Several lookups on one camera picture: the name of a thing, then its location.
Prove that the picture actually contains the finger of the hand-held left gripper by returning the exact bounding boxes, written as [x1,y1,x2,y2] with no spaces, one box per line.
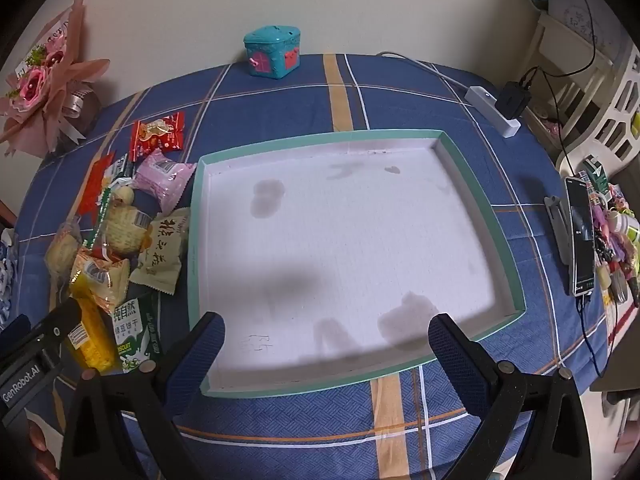
[29,298,84,357]
[0,314,32,349]

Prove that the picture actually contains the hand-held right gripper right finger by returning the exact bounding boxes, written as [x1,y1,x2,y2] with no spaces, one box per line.
[427,313,593,480]

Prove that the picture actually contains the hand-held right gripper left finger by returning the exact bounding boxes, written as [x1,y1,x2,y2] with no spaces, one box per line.
[60,311,227,480]

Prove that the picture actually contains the orange yellow snack packet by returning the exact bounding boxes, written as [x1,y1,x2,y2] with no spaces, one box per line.
[69,247,130,312]

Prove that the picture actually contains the clear round cake packet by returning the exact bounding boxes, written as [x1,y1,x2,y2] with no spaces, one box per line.
[44,224,84,282]

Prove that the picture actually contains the green white biscuit packet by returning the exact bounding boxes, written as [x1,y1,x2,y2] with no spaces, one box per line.
[112,292,164,374]

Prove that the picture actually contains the clear cake packet green edges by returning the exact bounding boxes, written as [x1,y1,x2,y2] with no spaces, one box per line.
[82,185,152,257]

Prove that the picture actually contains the teal-rimmed white tray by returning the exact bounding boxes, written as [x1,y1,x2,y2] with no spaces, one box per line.
[187,129,527,400]

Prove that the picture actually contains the red twisted snack packet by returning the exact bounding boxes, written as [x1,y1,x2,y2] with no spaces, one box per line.
[129,111,186,162]

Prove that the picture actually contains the person's left hand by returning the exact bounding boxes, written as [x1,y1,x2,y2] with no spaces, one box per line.
[24,417,63,480]

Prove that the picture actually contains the blue white packet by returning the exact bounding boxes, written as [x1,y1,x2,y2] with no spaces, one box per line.
[0,227,21,322]

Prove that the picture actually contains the beige snack packet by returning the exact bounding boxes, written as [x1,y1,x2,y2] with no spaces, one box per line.
[129,207,192,295]

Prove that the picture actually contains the blue plaid tablecloth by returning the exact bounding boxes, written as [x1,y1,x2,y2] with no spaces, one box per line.
[10,52,608,480]

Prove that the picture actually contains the slim red sachet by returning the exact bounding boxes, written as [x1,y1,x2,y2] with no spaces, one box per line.
[77,152,116,221]

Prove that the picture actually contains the grey phone stand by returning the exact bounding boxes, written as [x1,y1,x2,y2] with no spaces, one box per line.
[544,195,573,266]

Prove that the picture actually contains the green white striped snack packet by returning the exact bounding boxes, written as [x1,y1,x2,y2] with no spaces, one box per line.
[102,152,136,186]

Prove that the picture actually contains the smartphone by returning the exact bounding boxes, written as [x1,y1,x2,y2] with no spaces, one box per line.
[565,175,597,297]

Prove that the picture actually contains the pink snack packet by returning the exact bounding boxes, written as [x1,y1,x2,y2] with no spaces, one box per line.
[134,149,197,210]

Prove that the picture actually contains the pile of small toys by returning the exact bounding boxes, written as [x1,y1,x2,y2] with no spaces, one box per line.
[582,157,640,307]

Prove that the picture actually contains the brown rounded object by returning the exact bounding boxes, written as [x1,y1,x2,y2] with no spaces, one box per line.
[74,89,102,136]

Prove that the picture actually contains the pink flower bouquet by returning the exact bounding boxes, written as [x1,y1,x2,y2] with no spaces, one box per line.
[0,0,111,158]

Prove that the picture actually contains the white power strip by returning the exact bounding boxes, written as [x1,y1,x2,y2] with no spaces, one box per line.
[465,86,522,137]

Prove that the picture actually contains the black charger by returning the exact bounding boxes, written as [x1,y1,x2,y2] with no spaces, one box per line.
[495,81,532,120]

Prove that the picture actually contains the white plastic rack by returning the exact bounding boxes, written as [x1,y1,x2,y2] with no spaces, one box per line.
[520,10,640,163]

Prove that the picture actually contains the teal toy box pink door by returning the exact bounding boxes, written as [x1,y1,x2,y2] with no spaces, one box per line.
[243,24,302,80]

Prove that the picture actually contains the black phone cable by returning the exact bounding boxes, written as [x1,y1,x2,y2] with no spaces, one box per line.
[575,290,618,378]

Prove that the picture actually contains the white cable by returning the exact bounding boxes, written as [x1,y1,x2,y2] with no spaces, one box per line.
[376,51,473,93]

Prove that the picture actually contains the black charger cable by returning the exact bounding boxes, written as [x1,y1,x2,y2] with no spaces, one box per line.
[520,0,599,92]

